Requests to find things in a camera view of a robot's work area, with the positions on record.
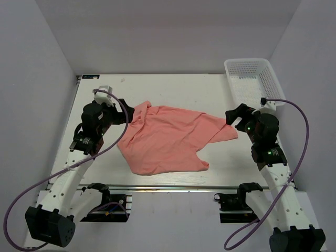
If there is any pink t shirt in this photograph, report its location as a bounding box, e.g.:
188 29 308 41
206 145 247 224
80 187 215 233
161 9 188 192
118 101 238 175

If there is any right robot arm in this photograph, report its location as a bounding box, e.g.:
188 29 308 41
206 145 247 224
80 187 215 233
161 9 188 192
224 100 326 251

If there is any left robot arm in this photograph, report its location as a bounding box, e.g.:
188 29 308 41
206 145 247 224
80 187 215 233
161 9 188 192
25 99 135 247

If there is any white plastic basket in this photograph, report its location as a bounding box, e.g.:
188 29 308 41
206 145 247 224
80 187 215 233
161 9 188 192
224 58 285 108

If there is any blue table label sticker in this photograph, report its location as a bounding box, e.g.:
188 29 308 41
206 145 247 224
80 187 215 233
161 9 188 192
81 75 100 79

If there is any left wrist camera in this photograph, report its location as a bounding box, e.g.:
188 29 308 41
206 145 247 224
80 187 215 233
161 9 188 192
93 85 115 107

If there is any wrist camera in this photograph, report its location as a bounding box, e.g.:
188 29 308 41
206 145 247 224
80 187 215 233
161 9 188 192
257 98 276 114
93 85 115 107

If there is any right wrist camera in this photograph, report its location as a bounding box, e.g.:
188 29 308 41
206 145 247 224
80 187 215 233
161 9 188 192
257 98 276 114

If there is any aluminium table edge rail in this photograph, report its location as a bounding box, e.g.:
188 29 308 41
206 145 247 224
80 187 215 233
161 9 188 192
76 184 271 192

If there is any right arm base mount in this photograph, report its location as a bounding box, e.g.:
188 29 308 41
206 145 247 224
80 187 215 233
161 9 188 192
213 182 264 224

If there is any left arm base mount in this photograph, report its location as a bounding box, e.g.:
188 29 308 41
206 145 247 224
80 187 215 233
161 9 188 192
68 183 132 224

